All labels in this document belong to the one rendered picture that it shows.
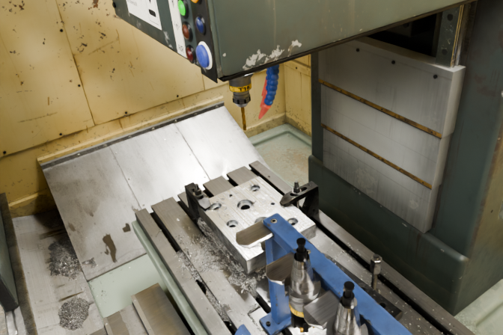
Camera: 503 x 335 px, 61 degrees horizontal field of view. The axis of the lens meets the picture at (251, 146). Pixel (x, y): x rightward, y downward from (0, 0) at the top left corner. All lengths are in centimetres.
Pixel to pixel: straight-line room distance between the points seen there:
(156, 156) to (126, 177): 17
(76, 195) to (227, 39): 147
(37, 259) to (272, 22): 150
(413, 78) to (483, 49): 18
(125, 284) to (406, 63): 120
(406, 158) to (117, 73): 123
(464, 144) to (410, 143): 14
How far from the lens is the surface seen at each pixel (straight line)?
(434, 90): 114
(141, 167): 197
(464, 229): 133
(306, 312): 76
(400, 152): 130
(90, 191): 193
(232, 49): 55
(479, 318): 160
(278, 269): 82
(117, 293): 168
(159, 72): 201
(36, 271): 183
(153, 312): 143
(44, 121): 195
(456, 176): 126
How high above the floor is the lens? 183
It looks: 32 degrees down
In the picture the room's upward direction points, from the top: 6 degrees counter-clockwise
